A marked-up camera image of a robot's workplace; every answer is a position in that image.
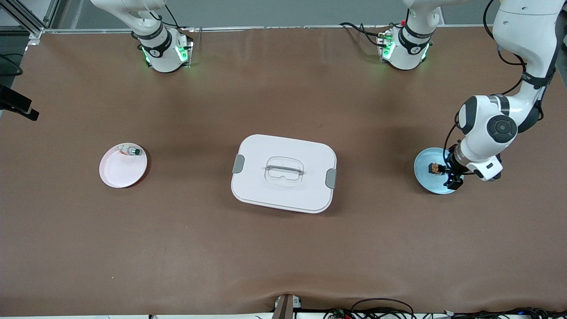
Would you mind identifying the white lidded storage box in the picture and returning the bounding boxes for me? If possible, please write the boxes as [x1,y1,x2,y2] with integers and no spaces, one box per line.
[231,134,338,214]

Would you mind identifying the light blue round plate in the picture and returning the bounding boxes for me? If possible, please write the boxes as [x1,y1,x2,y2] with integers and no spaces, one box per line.
[414,148,465,195]

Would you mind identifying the pink round plate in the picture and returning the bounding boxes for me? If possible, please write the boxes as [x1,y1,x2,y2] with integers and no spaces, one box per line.
[99,143,148,189]

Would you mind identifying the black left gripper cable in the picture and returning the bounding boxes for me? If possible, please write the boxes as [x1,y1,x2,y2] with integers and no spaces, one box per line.
[443,0,545,162]

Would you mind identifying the aluminium frame strut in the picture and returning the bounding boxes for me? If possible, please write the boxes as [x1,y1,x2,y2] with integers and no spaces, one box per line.
[0,0,60,45]

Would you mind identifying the tangled cable bundle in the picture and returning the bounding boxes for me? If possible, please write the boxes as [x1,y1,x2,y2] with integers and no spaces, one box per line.
[323,306,567,319]

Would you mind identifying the black looped cable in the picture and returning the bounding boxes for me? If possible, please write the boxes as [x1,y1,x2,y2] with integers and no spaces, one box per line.
[351,298,415,319]

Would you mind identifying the black arm base cables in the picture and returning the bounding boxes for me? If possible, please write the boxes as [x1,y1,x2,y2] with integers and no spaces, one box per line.
[339,21,388,48]

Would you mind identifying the clear box lid handle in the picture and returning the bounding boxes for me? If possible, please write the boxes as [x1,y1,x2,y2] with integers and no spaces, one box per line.
[264,156,305,187]

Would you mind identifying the metal table edge rail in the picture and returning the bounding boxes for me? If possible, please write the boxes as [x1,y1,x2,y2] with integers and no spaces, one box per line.
[40,24,497,34]

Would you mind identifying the brown table edge post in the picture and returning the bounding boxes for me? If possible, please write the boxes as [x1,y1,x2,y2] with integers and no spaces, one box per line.
[271,294,294,319]

